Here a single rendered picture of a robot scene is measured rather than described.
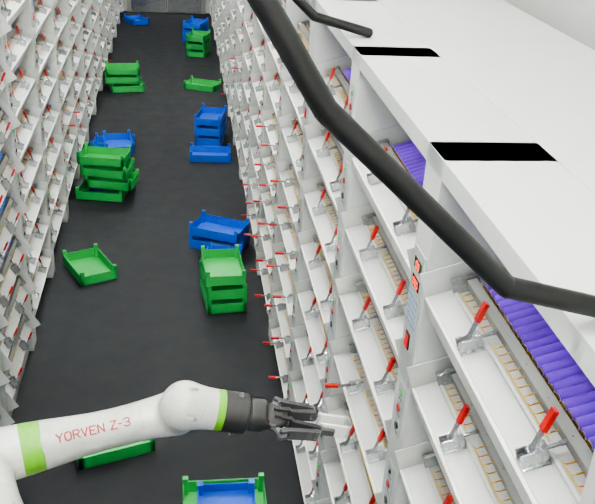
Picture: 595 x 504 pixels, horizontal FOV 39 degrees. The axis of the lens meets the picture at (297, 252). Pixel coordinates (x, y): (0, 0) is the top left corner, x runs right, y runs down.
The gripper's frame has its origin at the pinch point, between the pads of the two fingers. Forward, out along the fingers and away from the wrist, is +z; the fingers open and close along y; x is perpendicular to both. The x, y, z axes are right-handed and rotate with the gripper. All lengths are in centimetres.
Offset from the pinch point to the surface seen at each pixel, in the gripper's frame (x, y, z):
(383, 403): 11.2, 4.6, 7.8
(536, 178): 78, 33, 6
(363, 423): -7.9, -13.0, 12.8
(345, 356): -7.4, -42.4, 13.5
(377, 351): 12.6, -14.6, 10.3
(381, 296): 30.9, -8.2, 3.9
